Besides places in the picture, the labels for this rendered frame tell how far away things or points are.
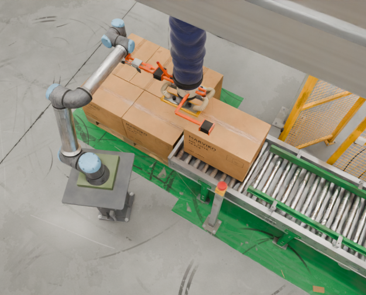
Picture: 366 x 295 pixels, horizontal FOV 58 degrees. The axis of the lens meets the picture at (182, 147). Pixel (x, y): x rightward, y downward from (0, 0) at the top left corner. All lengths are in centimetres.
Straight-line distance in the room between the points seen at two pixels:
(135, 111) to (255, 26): 313
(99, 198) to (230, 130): 118
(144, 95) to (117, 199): 120
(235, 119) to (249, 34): 257
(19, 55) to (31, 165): 169
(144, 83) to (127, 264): 180
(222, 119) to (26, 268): 228
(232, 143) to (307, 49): 246
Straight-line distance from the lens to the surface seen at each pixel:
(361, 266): 297
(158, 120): 320
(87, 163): 249
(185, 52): 212
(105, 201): 269
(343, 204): 312
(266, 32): 18
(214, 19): 19
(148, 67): 267
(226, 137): 264
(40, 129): 413
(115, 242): 337
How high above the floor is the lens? 322
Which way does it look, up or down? 62 degrees down
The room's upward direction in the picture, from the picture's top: 1 degrees counter-clockwise
